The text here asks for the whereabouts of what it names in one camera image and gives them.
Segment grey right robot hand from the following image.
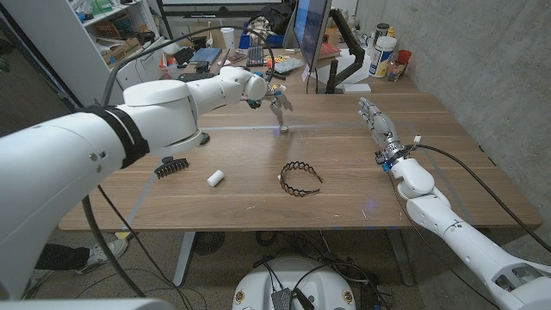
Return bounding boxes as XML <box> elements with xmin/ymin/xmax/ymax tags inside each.
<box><xmin>358</xmin><ymin>96</ymin><xmax>408</xmax><ymax>167</ymax></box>

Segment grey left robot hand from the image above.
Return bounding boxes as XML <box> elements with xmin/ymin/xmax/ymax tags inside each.
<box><xmin>263</xmin><ymin>84</ymin><xmax>294</xmax><ymax>130</ymax></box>

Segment black zigzag headband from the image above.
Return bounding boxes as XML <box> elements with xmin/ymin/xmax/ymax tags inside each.
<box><xmin>278</xmin><ymin>161</ymin><xmax>324</xmax><ymax>198</ymax></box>

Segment black claw hair clip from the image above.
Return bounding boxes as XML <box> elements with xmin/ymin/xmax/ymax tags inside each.
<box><xmin>153</xmin><ymin>156</ymin><xmax>190</xmax><ymax>180</ymax></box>

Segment clear white keyboard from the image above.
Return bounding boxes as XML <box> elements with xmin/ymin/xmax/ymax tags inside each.
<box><xmin>270</xmin><ymin>58</ymin><xmax>305</xmax><ymax>74</ymax></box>

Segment white box at monitor base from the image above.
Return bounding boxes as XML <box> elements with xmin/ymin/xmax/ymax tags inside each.
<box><xmin>343</xmin><ymin>83</ymin><xmax>372</xmax><ymax>95</ymax></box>

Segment black keyboard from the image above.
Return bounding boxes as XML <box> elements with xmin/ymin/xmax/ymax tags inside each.
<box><xmin>178</xmin><ymin>71</ymin><xmax>215</xmax><ymax>83</ymax></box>
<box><xmin>245</xmin><ymin>45</ymin><xmax>265</xmax><ymax>68</ymax></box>

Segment blue storage bin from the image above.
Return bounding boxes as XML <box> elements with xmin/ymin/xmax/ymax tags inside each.
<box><xmin>238</xmin><ymin>22</ymin><xmax>286</xmax><ymax>50</ymax></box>

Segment white wipes canister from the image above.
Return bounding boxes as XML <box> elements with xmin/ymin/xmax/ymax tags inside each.
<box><xmin>368</xmin><ymin>35</ymin><xmax>398</xmax><ymax>79</ymax></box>

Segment red book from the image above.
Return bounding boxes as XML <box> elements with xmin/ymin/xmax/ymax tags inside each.
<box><xmin>318</xmin><ymin>41</ymin><xmax>342</xmax><ymax>60</ymax></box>

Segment red cup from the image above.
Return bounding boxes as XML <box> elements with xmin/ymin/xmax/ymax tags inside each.
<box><xmin>395</xmin><ymin>49</ymin><xmax>412</xmax><ymax>78</ymax></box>

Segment plaid cloth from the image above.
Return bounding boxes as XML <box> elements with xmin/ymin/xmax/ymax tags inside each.
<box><xmin>245</xmin><ymin>15</ymin><xmax>276</xmax><ymax>47</ymax></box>

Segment black computer monitor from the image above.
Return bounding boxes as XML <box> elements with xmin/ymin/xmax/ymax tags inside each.
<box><xmin>293</xmin><ymin>0</ymin><xmax>333</xmax><ymax>72</ymax></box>

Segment white paper cup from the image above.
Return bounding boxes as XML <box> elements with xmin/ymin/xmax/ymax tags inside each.
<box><xmin>220</xmin><ymin>27</ymin><xmax>237</xmax><ymax>51</ymax></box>

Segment blue notebook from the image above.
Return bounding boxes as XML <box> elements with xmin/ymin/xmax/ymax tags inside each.
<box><xmin>189</xmin><ymin>46</ymin><xmax>223</xmax><ymax>65</ymax></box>

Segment black jacket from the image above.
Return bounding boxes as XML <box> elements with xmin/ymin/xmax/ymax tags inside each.
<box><xmin>249</xmin><ymin>3</ymin><xmax>296</xmax><ymax>35</ymax></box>

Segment small white cylinder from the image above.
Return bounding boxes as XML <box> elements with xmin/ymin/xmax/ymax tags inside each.
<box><xmin>206</xmin><ymin>169</ymin><xmax>226</xmax><ymax>188</ymax></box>

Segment grey table leg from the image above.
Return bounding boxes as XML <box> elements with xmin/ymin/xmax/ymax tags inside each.
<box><xmin>172</xmin><ymin>231</ymin><xmax>197</xmax><ymax>288</ymax></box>
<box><xmin>386</xmin><ymin>227</ymin><xmax>415</xmax><ymax>287</ymax></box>

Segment black round fan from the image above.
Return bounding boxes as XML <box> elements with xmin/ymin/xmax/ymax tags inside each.
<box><xmin>192</xmin><ymin>231</ymin><xmax>226</xmax><ymax>256</ymax></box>

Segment cardboard box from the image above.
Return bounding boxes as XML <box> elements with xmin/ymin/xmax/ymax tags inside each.
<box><xmin>102</xmin><ymin>37</ymin><xmax>142</xmax><ymax>65</ymax></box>

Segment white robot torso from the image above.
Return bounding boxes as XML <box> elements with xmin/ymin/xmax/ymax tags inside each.
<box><xmin>232</xmin><ymin>257</ymin><xmax>357</xmax><ymax>310</ymax></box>

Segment white shelf cabinet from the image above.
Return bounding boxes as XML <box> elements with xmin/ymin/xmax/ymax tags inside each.
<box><xmin>0</xmin><ymin>0</ymin><xmax>167</xmax><ymax>109</ymax></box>

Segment white sneaker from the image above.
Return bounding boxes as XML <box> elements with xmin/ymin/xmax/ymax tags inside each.
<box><xmin>76</xmin><ymin>239</ymin><xmax>129</xmax><ymax>276</ymax></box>

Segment person leg black trousers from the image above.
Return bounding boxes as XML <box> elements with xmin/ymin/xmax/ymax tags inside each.
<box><xmin>35</xmin><ymin>244</ymin><xmax>90</xmax><ymax>271</ymax></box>

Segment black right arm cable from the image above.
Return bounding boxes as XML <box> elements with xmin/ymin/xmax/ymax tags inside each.
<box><xmin>404</xmin><ymin>144</ymin><xmax>551</xmax><ymax>255</ymax></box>

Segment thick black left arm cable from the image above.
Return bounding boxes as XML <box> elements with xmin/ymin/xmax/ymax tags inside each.
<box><xmin>80</xmin><ymin>25</ymin><xmax>276</xmax><ymax>299</ymax></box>

